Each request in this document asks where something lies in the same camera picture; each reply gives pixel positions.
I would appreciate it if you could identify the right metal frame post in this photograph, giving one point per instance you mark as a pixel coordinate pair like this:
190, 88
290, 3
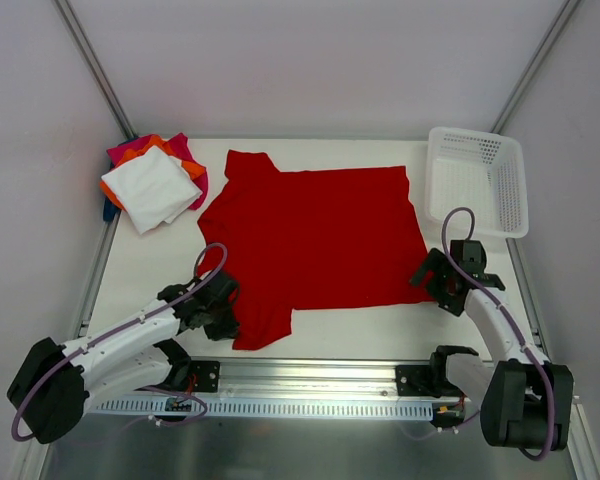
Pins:
543, 50

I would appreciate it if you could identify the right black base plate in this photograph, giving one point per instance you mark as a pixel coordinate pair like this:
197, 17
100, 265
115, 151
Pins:
424, 380

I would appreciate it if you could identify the red t shirt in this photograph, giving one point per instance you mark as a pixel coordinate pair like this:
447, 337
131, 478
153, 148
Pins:
311, 240

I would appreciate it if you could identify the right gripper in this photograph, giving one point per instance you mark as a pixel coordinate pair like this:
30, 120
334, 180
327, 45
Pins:
431, 273

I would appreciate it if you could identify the pink folded t shirt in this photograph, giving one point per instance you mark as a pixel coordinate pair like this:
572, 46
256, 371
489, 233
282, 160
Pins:
177, 146

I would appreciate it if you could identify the left metal frame post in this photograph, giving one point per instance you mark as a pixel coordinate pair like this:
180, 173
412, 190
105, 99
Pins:
87, 52

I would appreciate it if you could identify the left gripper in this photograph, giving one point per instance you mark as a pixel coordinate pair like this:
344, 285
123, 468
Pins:
223, 325

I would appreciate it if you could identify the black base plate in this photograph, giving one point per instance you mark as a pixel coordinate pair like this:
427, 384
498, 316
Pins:
202, 377
424, 380

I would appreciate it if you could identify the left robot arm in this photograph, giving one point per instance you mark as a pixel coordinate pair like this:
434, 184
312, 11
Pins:
57, 384

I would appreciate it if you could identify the white folded t shirt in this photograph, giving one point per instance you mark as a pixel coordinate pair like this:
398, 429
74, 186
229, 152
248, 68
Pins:
152, 188

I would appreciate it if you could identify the white plastic basket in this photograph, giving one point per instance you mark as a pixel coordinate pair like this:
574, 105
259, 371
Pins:
481, 171

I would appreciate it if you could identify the metal frame post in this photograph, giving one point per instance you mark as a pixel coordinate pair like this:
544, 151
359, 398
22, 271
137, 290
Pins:
543, 50
87, 52

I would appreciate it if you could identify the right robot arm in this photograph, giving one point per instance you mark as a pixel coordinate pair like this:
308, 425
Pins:
524, 399

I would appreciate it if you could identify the white slotted cable duct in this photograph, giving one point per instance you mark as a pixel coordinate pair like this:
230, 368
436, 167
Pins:
400, 410

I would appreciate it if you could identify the blue folded t shirt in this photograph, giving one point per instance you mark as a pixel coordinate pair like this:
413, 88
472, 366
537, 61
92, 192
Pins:
110, 211

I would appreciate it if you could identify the aluminium mounting rail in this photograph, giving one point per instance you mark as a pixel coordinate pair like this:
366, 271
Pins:
310, 379

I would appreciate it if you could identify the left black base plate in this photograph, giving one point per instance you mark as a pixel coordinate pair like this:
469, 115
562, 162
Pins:
202, 377

